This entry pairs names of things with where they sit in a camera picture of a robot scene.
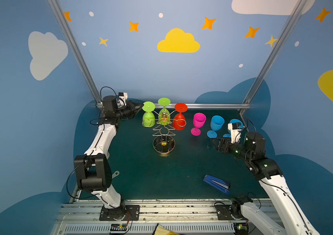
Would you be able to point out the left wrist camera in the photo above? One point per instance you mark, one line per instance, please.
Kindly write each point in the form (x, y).
(123, 96)

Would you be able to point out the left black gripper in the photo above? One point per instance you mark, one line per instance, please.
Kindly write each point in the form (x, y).
(132, 109)

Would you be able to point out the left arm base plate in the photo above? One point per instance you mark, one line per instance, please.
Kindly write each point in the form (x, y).
(122, 213)

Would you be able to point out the green wine glass back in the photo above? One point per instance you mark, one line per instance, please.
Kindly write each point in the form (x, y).
(164, 114)

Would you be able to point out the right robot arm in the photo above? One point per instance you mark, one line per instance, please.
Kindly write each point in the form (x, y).
(270, 177)

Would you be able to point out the pink wine glass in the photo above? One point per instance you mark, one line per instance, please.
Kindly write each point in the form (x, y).
(199, 120)

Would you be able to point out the red wine glass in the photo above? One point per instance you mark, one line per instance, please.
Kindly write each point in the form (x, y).
(179, 121)

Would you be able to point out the blue stapler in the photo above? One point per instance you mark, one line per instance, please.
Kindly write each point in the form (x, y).
(217, 183)

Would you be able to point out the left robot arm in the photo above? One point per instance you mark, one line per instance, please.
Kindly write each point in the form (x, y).
(92, 169)

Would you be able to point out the green wine glass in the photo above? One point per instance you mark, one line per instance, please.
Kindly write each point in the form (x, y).
(164, 114)
(148, 119)

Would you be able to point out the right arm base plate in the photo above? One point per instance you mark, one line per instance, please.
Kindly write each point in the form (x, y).
(225, 212)

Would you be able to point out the blue wine glass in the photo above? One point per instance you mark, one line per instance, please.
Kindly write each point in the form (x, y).
(216, 124)
(228, 135)

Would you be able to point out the blue wine glass front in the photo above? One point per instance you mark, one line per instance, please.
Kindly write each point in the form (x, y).
(216, 124)

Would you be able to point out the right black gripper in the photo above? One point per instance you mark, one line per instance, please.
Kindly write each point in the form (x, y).
(222, 146)

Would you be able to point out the aluminium front rail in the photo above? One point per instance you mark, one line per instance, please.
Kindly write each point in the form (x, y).
(182, 216)

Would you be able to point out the gold wire glass rack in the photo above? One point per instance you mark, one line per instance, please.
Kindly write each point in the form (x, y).
(163, 142)

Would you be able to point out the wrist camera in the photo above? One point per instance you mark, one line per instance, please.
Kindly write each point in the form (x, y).
(235, 128)
(123, 96)

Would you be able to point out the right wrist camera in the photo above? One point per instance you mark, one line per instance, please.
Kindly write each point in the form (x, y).
(235, 128)

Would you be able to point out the yellow object at bottom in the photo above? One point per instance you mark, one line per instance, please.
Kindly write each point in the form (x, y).
(160, 230)

